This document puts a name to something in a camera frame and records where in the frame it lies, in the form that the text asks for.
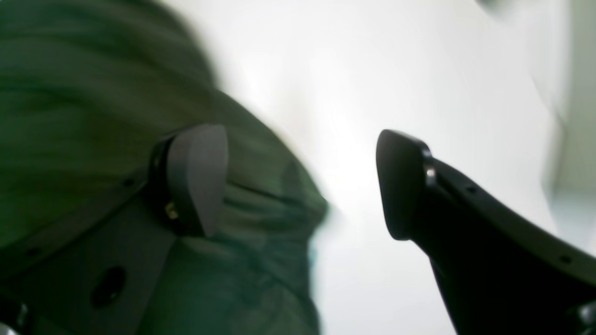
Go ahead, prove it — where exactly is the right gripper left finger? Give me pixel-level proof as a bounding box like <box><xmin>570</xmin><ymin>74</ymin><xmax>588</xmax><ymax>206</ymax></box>
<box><xmin>1</xmin><ymin>124</ymin><xmax>228</xmax><ymax>335</ymax></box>

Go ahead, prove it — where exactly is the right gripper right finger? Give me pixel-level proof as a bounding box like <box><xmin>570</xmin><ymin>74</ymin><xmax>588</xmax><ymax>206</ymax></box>
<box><xmin>375</xmin><ymin>130</ymin><xmax>596</xmax><ymax>335</ymax></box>

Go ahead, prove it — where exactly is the dark green t-shirt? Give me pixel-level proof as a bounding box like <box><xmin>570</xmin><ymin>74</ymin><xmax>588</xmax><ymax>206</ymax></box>
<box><xmin>1</xmin><ymin>0</ymin><xmax>327</xmax><ymax>335</ymax></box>

